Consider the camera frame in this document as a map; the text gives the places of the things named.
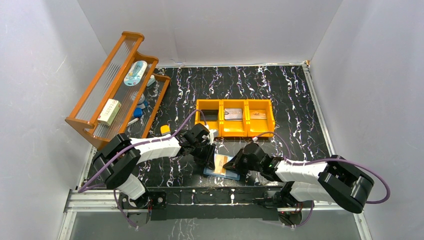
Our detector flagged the blue card holder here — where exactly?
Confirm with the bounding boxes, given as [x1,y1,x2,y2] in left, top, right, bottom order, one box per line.
[203,154,241,181]

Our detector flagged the orange VIP credit card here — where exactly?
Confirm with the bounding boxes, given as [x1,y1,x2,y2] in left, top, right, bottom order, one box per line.
[213,154,228,176]

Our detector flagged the yellow three-compartment bin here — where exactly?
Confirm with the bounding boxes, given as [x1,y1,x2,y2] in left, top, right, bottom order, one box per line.
[194,99,276,138]

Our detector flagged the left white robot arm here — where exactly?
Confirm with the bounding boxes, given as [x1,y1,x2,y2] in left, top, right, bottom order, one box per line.
[92,123,218,209]

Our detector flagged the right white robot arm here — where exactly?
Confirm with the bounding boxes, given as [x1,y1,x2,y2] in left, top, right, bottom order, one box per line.
[223,142,375,214]

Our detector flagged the silver cards in bin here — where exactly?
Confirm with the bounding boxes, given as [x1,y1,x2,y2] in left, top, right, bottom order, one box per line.
[224,108,243,121]

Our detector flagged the yellow grey eraser block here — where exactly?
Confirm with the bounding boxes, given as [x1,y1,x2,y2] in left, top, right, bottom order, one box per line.
[160,125,171,136]

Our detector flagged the white pen on shelf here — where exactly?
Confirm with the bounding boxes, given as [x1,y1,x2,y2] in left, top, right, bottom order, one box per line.
[127,117,139,126]

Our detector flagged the small grey blue item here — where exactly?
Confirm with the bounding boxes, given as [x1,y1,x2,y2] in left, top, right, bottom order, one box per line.
[146,75,156,87]

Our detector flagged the orange wooden shelf rack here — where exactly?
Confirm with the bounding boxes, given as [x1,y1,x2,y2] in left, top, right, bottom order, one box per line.
[65,31,171,150]

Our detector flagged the white red small box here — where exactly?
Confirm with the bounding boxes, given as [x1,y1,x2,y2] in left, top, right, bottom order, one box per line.
[97,98,122,127]

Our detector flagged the light blue oval case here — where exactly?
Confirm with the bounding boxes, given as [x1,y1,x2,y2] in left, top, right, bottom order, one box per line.
[123,60,148,87]

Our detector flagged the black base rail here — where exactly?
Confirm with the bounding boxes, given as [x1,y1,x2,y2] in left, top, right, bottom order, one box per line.
[119,186,304,222]

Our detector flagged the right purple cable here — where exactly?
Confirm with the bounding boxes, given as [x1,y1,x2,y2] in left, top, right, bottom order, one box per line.
[252,131,391,205]

